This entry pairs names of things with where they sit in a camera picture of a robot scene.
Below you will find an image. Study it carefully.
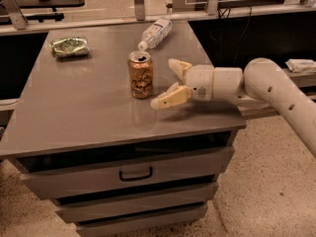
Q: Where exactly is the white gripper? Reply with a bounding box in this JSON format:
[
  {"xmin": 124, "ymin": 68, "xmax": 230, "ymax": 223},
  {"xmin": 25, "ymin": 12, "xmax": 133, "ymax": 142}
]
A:
[{"xmin": 150, "ymin": 58, "xmax": 214, "ymax": 110}]

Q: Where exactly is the orange soda can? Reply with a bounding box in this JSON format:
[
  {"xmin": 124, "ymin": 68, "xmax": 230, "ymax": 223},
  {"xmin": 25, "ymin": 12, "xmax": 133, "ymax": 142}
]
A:
[{"xmin": 127, "ymin": 50, "xmax": 153, "ymax": 99}]

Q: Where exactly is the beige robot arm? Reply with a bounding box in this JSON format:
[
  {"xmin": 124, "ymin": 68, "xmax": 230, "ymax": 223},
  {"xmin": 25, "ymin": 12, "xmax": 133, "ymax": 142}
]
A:
[{"xmin": 150, "ymin": 58, "xmax": 316, "ymax": 156}]

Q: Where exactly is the crushed green can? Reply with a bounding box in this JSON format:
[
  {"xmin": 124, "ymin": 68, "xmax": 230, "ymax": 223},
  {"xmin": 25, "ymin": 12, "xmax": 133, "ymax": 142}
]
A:
[{"xmin": 49, "ymin": 37, "xmax": 90, "ymax": 58}]

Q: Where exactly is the clear plastic water bottle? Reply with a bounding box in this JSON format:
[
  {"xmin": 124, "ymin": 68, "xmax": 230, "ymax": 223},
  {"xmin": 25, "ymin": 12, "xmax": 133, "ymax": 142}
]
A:
[{"xmin": 137, "ymin": 18, "xmax": 172, "ymax": 50}]

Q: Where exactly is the grey drawer cabinet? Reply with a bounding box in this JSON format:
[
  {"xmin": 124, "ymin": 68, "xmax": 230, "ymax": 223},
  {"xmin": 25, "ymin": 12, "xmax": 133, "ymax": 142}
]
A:
[{"xmin": 1, "ymin": 24, "xmax": 245, "ymax": 237}]

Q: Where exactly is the white packet on ledge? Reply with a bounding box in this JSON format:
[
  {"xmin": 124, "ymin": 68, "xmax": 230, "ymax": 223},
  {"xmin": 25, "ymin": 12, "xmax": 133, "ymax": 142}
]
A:
[{"xmin": 285, "ymin": 59, "xmax": 316, "ymax": 73}]

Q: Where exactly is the dark background table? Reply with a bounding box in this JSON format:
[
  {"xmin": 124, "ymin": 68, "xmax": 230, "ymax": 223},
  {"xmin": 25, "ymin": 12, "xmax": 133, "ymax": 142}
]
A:
[{"xmin": 15, "ymin": 0, "xmax": 85, "ymax": 22}]

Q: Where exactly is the black hanging cable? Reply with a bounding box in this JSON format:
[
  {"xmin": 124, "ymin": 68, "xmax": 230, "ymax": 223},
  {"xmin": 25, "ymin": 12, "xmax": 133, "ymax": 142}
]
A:
[{"xmin": 226, "ymin": 7, "xmax": 254, "ymax": 64}]

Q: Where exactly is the black drawer handle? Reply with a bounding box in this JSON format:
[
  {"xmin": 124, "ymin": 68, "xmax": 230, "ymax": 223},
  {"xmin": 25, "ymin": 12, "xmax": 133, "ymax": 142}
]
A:
[{"xmin": 118, "ymin": 166, "xmax": 153, "ymax": 182}]

